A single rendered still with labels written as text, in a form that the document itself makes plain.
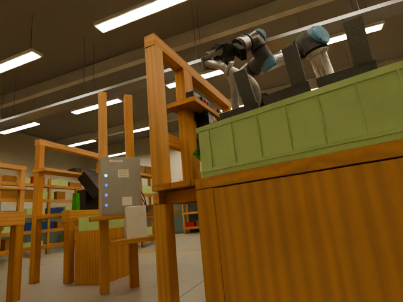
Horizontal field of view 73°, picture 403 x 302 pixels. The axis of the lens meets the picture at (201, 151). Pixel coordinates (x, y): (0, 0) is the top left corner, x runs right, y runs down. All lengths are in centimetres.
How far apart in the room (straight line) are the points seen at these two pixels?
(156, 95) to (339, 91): 131
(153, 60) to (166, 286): 143
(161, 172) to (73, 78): 641
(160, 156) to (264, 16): 474
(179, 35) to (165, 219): 530
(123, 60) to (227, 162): 633
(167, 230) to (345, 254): 114
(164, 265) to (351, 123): 130
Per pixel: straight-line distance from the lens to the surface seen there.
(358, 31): 88
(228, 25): 617
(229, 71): 98
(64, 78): 816
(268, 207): 76
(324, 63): 158
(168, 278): 170
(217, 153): 86
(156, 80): 190
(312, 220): 73
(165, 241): 168
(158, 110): 181
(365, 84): 75
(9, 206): 1254
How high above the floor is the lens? 67
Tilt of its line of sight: 13 degrees up
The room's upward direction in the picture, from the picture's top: 6 degrees counter-clockwise
